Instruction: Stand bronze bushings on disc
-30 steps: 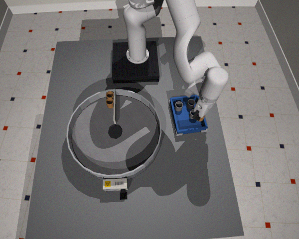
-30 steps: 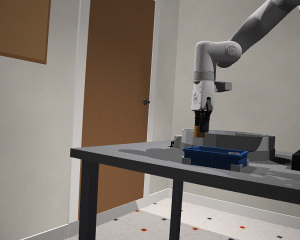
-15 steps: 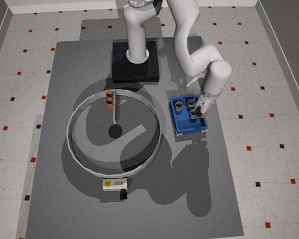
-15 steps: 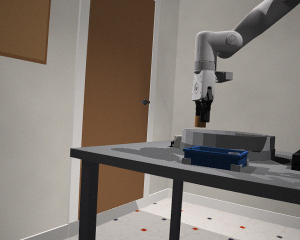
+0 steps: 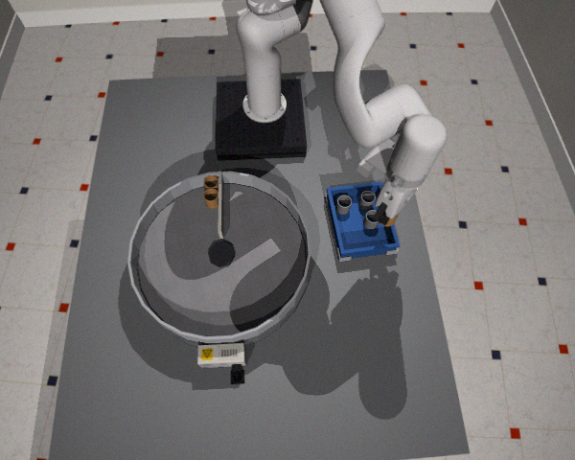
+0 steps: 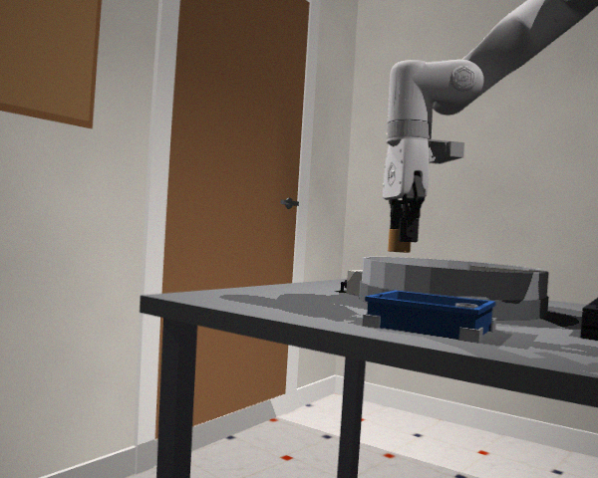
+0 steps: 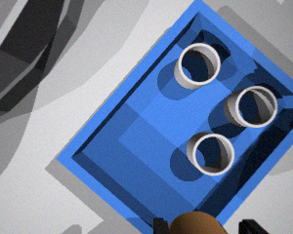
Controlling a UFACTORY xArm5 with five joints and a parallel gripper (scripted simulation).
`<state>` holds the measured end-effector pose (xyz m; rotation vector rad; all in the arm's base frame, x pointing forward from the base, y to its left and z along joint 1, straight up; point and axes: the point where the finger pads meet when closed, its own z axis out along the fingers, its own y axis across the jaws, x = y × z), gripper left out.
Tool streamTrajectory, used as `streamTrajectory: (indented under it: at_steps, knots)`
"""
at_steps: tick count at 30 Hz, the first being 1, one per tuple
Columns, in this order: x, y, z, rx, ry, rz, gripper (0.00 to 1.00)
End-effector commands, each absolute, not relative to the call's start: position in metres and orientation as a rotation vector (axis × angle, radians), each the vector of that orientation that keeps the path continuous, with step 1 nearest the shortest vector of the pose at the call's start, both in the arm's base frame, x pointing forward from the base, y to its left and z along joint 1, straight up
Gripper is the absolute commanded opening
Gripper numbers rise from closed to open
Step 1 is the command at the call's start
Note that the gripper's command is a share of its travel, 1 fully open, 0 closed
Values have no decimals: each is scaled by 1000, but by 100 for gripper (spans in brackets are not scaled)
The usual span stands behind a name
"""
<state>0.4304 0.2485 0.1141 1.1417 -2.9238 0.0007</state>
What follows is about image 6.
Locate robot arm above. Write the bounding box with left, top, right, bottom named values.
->
left=387, top=0, right=598, bottom=164

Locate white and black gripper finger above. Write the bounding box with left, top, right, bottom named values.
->
left=389, top=199, right=403, bottom=229
left=399, top=170, right=425, bottom=242

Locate bronze bushing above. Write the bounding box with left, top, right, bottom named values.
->
left=388, top=229, right=411, bottom=253

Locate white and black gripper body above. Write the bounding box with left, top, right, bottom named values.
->
left=383, top=136, right=431, bottom=200

